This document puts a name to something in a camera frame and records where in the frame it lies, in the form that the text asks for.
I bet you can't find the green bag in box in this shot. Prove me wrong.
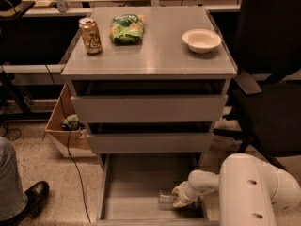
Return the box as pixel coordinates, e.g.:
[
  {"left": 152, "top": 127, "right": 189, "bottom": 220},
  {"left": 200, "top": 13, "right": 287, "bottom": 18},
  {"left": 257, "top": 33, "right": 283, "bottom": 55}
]
[{"left": 62, "top": 114, "right": 85, "bottom": 131}]

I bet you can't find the green chip bag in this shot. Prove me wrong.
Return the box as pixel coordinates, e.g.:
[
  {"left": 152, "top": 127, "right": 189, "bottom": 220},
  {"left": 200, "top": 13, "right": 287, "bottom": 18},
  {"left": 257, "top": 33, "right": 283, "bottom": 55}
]
[{"left": 109, "top": 14, "right": 145, "bottom": 44}]

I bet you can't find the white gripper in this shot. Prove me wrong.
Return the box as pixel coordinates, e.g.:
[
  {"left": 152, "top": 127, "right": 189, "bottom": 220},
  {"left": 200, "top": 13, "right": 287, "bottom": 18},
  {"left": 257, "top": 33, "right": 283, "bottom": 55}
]
[{"left": 171, "top": 182, "right": 200, "bottom": 209}]

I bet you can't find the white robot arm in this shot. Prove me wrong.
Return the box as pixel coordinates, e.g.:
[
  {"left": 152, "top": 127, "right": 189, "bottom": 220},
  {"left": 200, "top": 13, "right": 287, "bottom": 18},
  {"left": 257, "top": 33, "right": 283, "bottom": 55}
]
[{"left": 172, "top": 153, "right": 301, "bottom": 226}]

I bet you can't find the grey top drawer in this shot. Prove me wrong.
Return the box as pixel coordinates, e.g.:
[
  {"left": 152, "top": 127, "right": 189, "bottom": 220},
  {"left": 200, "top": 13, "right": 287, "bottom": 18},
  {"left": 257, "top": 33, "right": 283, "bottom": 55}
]
[{"left": 71, "top": 95, "right": 227, "bottom": 123}]

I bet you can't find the black power cable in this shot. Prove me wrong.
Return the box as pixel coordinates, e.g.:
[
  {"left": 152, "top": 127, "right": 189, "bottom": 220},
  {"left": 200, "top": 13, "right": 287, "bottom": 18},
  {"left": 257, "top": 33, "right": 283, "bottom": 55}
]
[{"left": 43, "top": 63, "right": 92, "bottom": 224}]

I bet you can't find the grey open bottom drawer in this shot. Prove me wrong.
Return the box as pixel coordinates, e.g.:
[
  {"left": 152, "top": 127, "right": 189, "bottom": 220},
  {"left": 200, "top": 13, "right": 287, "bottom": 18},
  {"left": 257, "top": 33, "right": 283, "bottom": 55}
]
[{"left": 88, "top": 153, "right": 218, "bottom": 226}]

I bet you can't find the blue jeans leg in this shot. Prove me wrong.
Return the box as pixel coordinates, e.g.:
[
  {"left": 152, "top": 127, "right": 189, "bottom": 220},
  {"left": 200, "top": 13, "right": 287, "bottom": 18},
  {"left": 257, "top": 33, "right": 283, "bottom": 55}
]
[{"left": 0, "top": 137, "right": 28, "bottom": 222}]

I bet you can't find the clear plastic water bottle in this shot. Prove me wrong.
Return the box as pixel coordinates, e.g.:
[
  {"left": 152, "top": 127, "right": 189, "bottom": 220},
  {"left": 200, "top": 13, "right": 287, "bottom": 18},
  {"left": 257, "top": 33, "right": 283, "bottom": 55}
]
[{"left": 158, "top": 191, "right": 177, "bottom": 207}]

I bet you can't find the grey middle drawer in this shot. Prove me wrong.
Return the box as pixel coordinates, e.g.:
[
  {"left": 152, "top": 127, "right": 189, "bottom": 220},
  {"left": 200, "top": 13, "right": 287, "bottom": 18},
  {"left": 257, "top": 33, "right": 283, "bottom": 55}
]
[{"left": 87, "top": 133, "right": 213, "bottom": 153}]

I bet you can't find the white paper bowl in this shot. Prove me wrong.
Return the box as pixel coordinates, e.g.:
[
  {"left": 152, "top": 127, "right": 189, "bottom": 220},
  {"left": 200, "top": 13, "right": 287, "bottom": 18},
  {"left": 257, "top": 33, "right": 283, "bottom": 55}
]
[{"left": 182, "top": 29, "right": 222, "bottom": 54}]

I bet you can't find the black leather shoe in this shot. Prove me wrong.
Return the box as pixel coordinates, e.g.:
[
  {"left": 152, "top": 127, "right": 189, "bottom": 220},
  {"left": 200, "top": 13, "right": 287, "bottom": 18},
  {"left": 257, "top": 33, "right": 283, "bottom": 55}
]
[{"left": 0, "top": 181, "right": 49, "bottom": 226}]

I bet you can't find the grey drawer cabinet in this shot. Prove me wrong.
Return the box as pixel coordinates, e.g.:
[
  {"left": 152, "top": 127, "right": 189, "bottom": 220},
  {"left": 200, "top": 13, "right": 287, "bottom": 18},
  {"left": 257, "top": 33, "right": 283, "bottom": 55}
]
[{"left": 62, "top": 7, "right": 237, "bottom": 165}]

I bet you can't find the gold soda can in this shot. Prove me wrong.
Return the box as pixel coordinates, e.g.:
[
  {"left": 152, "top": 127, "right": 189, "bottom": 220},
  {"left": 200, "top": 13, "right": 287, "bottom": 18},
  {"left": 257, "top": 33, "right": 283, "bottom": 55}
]
[{"left": 79, "top": 17, "right": 103, "bottom": 55}]

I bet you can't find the cardboard box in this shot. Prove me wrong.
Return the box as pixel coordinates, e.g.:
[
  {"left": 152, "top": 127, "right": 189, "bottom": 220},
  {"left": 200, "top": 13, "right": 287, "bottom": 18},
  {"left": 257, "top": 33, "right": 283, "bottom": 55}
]
[{"left": 45, "top": 84, "right": 93, "bottom": 157}]

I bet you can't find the black office chair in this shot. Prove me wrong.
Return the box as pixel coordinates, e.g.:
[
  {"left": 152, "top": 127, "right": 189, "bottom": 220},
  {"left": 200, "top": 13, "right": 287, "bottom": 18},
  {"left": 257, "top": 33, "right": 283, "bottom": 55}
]
[{"left": 210, "top": 0, "right": 301, "bottom": 168}]

